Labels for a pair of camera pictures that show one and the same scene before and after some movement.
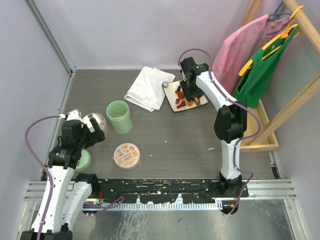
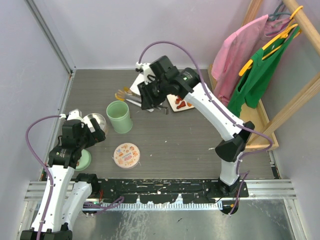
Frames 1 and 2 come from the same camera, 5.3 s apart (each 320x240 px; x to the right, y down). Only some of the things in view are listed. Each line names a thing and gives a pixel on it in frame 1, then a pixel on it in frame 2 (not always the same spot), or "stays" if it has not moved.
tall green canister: [118, 112] stays
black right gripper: [198, 93] to [144, 89]
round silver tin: [100, 120] stays
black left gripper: [98, 133] stays
